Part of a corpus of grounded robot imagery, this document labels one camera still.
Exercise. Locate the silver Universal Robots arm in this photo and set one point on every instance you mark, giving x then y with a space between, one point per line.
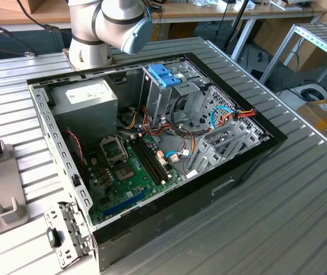
89 28

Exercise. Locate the grey metal disk bay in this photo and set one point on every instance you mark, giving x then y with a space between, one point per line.
198 159

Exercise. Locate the black RAM slot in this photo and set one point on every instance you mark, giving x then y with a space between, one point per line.
144 160
155 160
151 160
147 160

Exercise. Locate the grey metal drive cage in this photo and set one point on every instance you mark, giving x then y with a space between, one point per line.
157 97

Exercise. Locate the CPU socket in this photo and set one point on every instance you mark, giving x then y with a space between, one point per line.
124 172

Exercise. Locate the black open PC case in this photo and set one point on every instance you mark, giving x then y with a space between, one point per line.
180 206

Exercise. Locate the blue expansion slot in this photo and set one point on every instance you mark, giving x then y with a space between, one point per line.
126 202

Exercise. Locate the green motherboard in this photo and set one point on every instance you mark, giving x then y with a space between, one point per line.
114 194

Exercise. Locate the grey power supply unit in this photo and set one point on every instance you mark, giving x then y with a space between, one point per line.
89 114

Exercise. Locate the black case fan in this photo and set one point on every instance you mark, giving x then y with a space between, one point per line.
73 154

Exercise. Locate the long wooden desk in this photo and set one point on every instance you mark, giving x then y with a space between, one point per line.
195 13

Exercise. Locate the large brown cardboard sheet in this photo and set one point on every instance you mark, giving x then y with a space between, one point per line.
269 34

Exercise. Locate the cardboard box with labels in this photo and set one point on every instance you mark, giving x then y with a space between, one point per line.
315 120

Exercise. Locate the grey parts rack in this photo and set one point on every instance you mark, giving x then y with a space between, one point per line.
0 183

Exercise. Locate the metal slat shelf table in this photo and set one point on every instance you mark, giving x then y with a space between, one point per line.
318 34

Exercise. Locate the brown wooden box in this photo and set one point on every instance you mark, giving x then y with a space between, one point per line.
31 4

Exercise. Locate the metal card retention bracket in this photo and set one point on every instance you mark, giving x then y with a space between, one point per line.
74 226

